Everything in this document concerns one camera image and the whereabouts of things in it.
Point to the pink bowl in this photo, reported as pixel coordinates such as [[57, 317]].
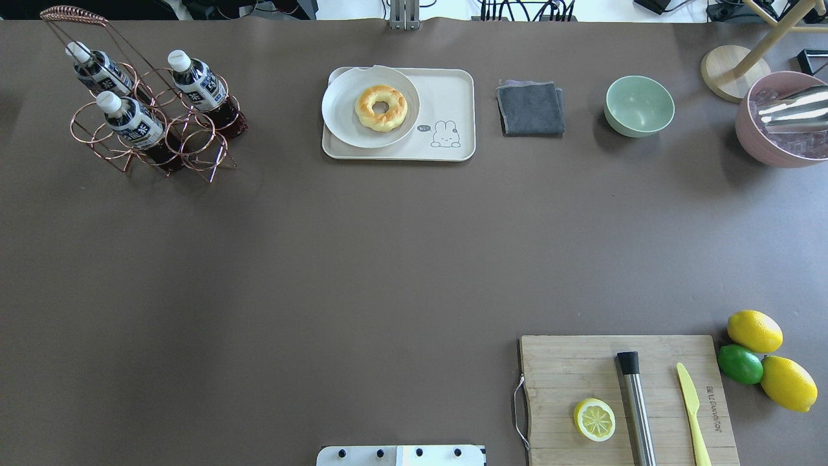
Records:
[[753, 141]]

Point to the wooden cutting board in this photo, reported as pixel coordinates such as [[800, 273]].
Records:
[[561, 371]]

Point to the yellow lemon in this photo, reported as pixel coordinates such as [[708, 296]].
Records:
[[788, 384], [755, 330]]

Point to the yellow lemon far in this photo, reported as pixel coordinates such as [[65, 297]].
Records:
[[755, 330]]

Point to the cream serving tray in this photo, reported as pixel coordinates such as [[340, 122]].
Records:
[[444, 130]]

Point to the copper wire bottle rack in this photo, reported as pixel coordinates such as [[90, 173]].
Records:
[[173, 117]]

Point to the yellow plastic knife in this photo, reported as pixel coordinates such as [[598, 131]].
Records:
[[692, 405]]

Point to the white round plate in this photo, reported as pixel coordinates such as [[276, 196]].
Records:
[[338, 106]]

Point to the grey folded cloth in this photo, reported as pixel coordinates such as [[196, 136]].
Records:
[[531, 108]]

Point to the mint green bowl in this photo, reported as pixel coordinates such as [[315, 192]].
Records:
[[638, 106]]

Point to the metal ice scoop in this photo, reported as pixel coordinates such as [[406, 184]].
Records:
[[800, 112]]

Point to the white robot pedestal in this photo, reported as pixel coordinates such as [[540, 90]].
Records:
[[463, 454]]

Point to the tea bottle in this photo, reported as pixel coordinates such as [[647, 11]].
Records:
[[140, 129], [207, 93], [97, 72]]

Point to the lemon half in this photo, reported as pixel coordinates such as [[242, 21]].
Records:
[[594, 419]]

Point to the clear ice cubes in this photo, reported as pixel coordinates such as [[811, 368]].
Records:
[[804, 144]]

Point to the green lime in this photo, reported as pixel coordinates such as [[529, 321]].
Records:
[[740, 364]]

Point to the yellow lemon near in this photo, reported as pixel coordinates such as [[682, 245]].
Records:
[[788, 384]]

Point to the glazed donut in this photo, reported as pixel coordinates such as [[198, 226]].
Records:
[[381, 108]]

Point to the aluminium frame post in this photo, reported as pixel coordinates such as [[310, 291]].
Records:
[[404, 14]]

